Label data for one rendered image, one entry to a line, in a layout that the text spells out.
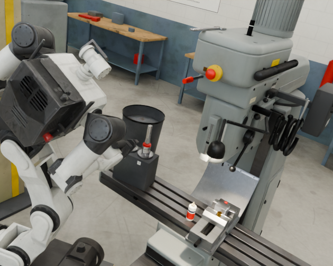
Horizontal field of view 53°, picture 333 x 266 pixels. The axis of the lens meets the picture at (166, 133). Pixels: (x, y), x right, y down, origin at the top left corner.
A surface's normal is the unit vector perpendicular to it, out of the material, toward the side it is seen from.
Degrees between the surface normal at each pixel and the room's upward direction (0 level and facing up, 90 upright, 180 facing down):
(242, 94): 90
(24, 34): 75
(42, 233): 90
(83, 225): 0
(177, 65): 90
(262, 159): 90
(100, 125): 68
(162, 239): 0
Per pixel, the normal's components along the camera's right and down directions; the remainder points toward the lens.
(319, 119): -0.58, 0.27
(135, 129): -0.30, 0.43
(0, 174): 0.80, 0.39
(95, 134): -0.24, 0.01
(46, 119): -0.40, 0.25
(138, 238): 0.18, -0.88
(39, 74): 0.70, -0.59
